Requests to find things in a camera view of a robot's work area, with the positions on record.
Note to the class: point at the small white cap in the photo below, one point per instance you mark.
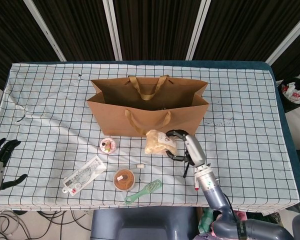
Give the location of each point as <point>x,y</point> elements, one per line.
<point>140,166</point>

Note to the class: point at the pink cloth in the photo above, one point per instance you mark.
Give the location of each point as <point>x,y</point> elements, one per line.
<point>241,215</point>

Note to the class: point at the pink strawberry cake cup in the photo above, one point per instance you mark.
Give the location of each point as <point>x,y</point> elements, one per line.
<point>107,146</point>

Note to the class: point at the clear jar of rubber bands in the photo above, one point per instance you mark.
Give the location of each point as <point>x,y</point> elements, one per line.
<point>123,180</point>

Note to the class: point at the bagged pale crumbly bread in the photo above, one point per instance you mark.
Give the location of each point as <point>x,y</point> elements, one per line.
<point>155,145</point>

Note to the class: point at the black plastic spoon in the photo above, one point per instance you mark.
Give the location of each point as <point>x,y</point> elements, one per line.
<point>185,172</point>

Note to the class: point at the grey silver right robot arm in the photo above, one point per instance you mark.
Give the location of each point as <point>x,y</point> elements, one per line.
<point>210,185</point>

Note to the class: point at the red white marker pen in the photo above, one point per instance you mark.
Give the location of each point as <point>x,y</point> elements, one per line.
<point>196,186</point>

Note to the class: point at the dark blue table cover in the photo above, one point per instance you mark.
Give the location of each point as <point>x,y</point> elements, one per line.
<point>227,64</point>

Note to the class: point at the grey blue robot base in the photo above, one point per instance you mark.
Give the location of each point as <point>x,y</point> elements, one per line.
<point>140,225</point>

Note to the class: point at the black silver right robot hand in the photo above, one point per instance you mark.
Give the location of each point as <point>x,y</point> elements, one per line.
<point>195,150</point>

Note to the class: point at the brown paper bag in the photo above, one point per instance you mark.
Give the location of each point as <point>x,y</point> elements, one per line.
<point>110,117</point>

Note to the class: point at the white partition post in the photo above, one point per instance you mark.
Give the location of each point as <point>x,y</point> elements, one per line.
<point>48,30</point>
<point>198,30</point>
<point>112,30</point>
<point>290,37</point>

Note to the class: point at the packaged clear ruler set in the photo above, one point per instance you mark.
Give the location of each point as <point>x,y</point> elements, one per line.
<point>85,172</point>

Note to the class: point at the purple cloth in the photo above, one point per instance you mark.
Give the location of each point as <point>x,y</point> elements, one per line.
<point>202,237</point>

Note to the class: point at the white black checked tablecloth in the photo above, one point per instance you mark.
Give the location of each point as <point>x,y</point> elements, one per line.
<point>52,100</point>

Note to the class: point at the green plastic brush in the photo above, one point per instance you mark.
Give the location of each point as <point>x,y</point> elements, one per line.
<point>150,187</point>

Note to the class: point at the teal green cloth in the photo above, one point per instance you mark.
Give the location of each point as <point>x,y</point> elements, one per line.
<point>205,220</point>

